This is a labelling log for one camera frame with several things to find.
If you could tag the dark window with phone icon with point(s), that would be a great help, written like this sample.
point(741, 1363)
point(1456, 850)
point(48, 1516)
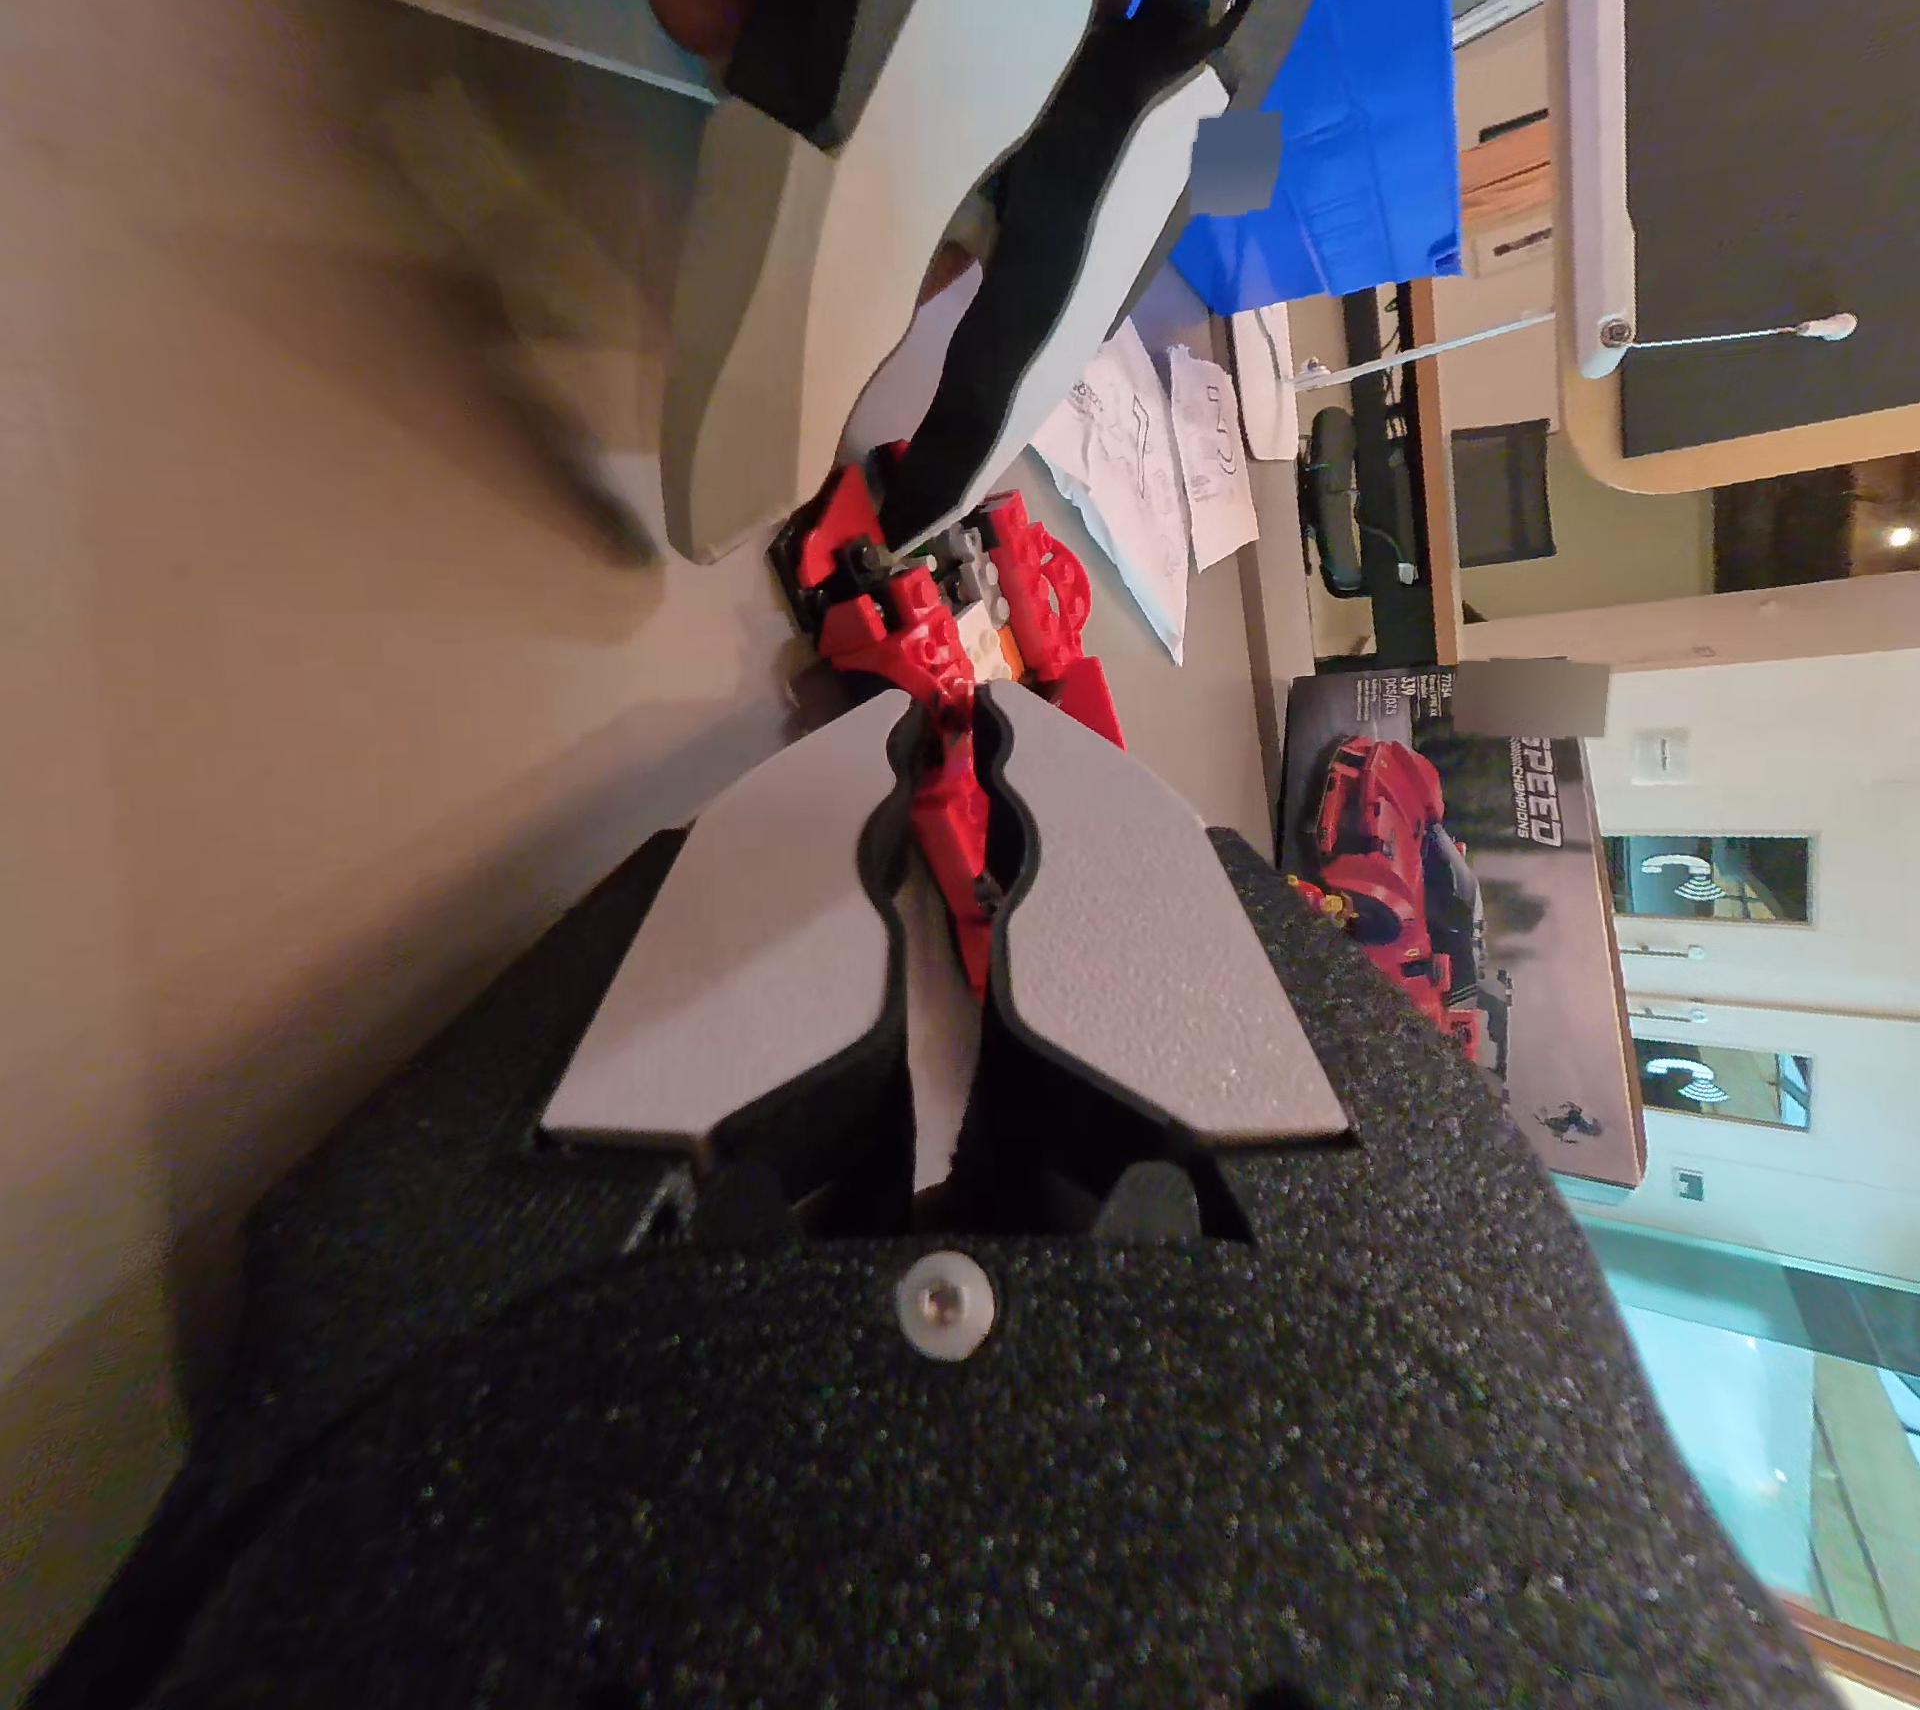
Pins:
point(1717, 1087)
point(1709, 876)

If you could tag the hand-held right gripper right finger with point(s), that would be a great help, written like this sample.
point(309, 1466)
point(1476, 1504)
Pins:
point(1173, 975)

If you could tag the black office chair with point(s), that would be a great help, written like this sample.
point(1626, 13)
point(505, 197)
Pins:
point(1352, 497)

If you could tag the red toy brick car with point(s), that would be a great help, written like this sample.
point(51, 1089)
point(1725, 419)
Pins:
point(1052, 601)

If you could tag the white wall plate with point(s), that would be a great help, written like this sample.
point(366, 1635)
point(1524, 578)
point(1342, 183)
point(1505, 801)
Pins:
point(1657, 758)

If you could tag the toy car cardboard box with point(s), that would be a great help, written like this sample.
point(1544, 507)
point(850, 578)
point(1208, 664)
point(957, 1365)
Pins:
point(1544, 961)

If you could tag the large white paper bag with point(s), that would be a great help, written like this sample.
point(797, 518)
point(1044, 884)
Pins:
point(1133, 466)

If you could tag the blue plastic storage bin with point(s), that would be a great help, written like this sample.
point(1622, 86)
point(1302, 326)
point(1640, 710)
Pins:
point(1352, 90)

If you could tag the black panel with wooden frame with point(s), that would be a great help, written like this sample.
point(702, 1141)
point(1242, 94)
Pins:
point(1768, 90)

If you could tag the small white paper bag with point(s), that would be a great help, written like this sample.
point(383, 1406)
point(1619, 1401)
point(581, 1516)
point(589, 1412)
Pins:
point(1216, 466)

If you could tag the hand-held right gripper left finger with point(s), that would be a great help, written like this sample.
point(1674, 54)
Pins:
point(732, 975)

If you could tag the black monitor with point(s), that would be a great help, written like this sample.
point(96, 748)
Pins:
point(1496, 497)

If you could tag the toy minifigure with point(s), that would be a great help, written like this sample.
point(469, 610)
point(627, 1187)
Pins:
point(1320, 905)

